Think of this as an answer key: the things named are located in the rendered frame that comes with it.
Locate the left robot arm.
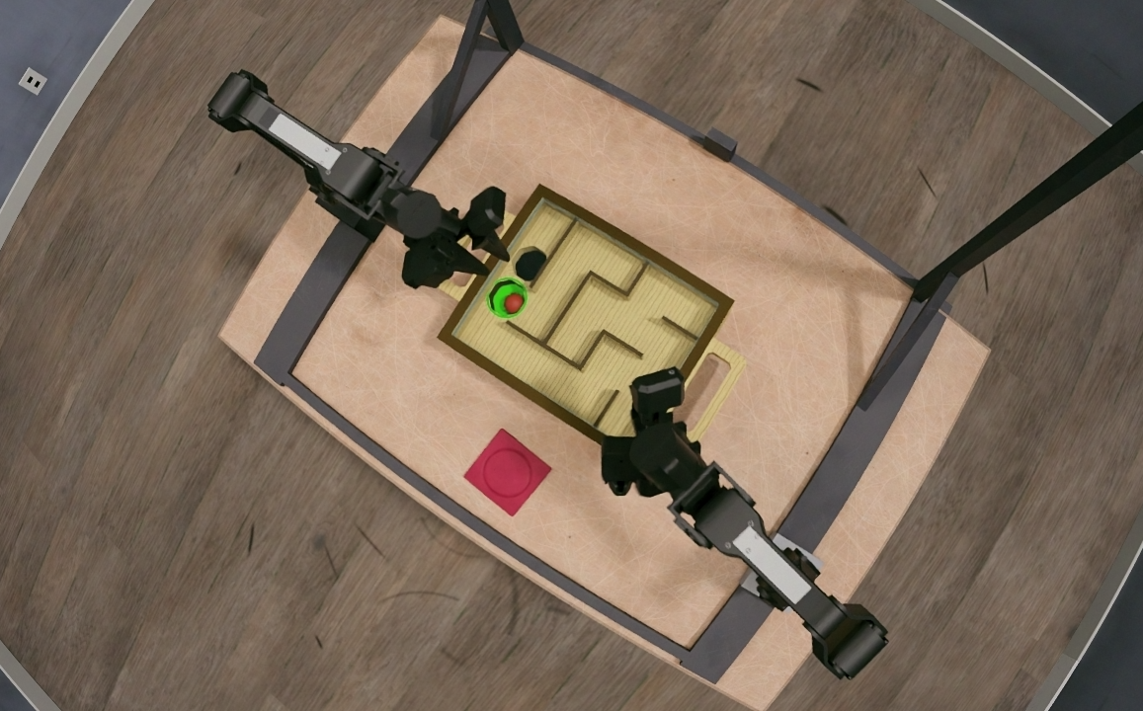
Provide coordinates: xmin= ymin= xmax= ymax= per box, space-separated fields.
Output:
xmin=600 ymin=426 xmax=889 ymax=680

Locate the wooden maze board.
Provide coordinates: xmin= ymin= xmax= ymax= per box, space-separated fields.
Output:
xmin=437 ymin=184 xmax=748 ymax=445

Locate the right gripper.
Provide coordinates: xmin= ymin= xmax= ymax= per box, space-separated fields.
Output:
xmin=401 ymin=185 xmax=511 ymax=290

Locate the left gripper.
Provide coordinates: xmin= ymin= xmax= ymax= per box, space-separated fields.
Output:
xmin=628 ymin=367 xmax=701 ymax=500

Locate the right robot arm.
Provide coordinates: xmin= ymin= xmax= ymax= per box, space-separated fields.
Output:
xmin=207 ymin=69 xmax=457 ymax=288

